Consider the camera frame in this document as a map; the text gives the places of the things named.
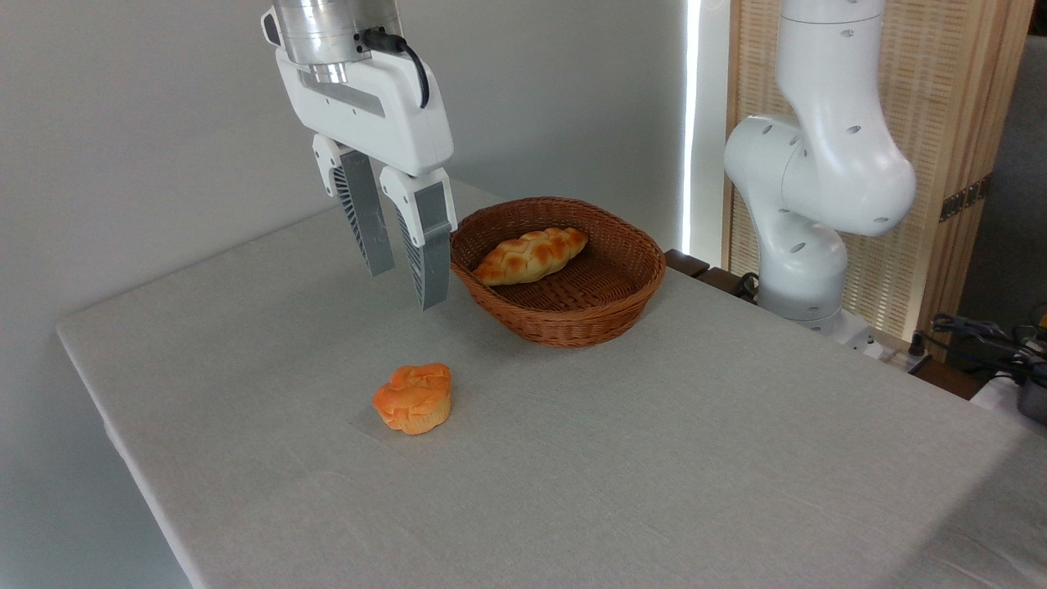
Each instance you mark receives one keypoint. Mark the white power strip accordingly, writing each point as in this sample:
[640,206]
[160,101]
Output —
[896,353]

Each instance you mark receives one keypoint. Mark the grey tablecloth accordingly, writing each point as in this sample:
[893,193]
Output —
[572,466]

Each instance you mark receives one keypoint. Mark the wooden folding screen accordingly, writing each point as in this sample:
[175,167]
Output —
[949,82]

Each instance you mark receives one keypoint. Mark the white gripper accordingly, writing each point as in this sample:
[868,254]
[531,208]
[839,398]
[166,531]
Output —
[384,114]

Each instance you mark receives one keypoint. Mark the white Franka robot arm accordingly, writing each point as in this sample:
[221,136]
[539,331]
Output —
[818,164]

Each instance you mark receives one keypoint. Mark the brass screen hinge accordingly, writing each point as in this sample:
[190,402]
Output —
[965,198]

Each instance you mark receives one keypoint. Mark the braided golden bread loaf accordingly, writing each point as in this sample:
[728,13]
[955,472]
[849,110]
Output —
[530,255]

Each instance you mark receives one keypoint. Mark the orange muffin-shaped bread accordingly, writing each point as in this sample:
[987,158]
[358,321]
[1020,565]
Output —
[413,399]

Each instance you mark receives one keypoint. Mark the dark wooden side table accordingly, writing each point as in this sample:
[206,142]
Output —
[695,268]

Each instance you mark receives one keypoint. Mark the brown wicker basket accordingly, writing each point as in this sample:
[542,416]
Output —
[572,315]

